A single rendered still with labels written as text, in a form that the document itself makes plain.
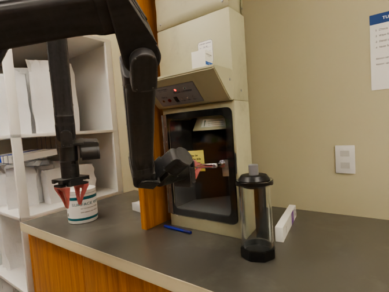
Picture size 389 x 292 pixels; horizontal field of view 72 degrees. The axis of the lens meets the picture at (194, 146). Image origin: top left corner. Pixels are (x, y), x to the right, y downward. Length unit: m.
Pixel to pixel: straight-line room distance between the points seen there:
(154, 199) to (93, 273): 0.34
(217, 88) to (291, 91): 0.50
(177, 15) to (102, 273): 0.97
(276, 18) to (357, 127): 0.58
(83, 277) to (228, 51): 0.99
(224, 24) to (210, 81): 0.21
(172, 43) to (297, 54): 0.55
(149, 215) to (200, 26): 0.73
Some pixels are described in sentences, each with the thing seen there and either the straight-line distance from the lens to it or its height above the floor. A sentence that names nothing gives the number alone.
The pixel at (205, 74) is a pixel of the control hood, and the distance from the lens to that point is 0.85.
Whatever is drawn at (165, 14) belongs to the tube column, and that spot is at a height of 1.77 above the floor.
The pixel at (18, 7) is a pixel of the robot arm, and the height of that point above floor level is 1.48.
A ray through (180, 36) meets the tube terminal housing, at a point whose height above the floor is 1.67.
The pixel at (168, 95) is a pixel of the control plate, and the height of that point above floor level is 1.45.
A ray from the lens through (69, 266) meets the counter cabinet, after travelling 1.29.
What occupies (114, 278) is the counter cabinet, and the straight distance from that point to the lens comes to 1.05.
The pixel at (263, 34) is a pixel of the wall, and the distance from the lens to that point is 1.38.
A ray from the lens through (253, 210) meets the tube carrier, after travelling 0.79.
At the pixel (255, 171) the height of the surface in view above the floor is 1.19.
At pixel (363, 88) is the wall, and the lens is 1.24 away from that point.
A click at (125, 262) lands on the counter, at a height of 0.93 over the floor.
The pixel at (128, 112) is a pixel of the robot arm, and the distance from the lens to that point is 0.52.
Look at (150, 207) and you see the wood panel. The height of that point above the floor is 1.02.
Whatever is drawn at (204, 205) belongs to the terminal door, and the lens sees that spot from 1.01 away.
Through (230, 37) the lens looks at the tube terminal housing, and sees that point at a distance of 0.95.
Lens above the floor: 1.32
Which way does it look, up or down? 4 degrees down
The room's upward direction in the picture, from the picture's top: 4 degrees counter-clockwise
